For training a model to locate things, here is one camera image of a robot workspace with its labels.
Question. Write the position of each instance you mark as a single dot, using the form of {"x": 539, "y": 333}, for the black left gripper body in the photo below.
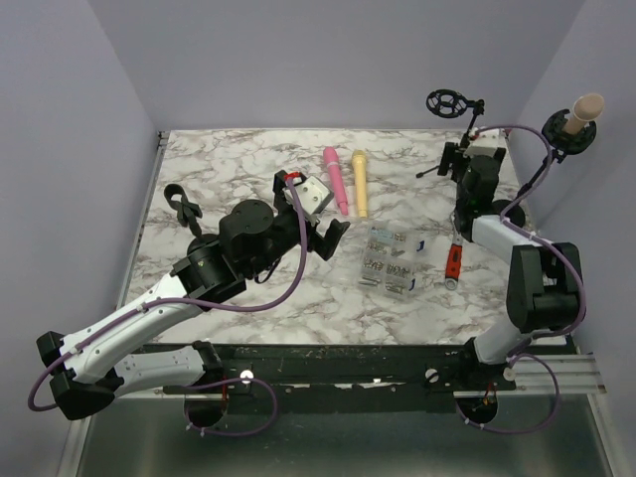
{"x": 287, "y": 228}

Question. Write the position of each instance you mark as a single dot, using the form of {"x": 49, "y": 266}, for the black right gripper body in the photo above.
{"x": 461, "y": 161}

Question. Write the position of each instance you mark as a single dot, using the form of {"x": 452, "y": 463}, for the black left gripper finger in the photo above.
{"x": 327, "y": 244}
{"x": 278, "y": 188}

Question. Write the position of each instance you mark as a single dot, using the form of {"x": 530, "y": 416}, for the black tripod stand shock mount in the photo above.
{"x": 451, "y": 104}

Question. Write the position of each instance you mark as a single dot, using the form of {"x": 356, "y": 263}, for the black round-base microphone stand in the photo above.
{"x": 188, "y": 212}

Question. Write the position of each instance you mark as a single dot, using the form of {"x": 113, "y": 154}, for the yellow toy microphone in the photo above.
{"x": 359, "y": 164}

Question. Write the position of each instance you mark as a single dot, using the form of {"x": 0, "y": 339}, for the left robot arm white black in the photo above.
{"x": 88, "y": 369}

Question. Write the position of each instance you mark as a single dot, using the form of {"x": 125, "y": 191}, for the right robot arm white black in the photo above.
{"x": 544, "y": 292}

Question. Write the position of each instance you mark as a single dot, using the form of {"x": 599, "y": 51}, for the beige pink toy microphone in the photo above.
{"x": 586, "y": 109}

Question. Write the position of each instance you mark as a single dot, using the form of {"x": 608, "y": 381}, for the clear plastic screw box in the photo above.
{"x": 390, "y": 260}

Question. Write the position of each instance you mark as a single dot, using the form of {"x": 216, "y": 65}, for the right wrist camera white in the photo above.
{"x": 483, "y": 143}

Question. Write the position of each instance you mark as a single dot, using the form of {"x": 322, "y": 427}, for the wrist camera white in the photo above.
{"x": 310, "y": 192}
{"x": 483, "y": 143}

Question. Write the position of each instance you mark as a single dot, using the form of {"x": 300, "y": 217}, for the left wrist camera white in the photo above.
{"x": 310, "y": 192}

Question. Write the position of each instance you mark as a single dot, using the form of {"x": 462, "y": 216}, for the black stand with shock mount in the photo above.
{"x": 559, "y": 146}

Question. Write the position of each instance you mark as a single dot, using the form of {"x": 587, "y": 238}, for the orange handled adjustable wrench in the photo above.
{"x": 454, "y": 259}

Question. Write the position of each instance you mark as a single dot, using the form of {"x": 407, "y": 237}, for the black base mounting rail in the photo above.
{"x": 347, "y": 378}

